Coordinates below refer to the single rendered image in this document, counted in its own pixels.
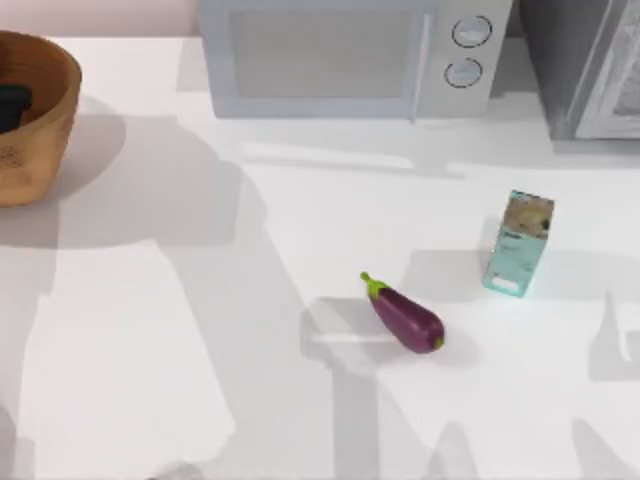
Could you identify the purple eggplant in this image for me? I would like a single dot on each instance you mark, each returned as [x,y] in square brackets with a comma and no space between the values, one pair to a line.
[407,317]

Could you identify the pale microwave oven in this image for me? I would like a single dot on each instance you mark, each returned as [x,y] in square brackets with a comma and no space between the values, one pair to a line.
[320,55]

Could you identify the teal carton box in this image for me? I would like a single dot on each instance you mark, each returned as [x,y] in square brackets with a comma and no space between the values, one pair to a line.
[517,245]

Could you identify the round microwave knob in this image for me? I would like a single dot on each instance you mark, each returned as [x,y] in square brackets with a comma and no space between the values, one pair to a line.
[471,31]
[463,73]

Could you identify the wooden bowl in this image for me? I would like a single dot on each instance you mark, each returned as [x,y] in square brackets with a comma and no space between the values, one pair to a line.
[45,145]

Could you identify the black object in bowl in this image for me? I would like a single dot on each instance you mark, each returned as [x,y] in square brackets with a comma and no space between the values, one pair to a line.
[12,107]

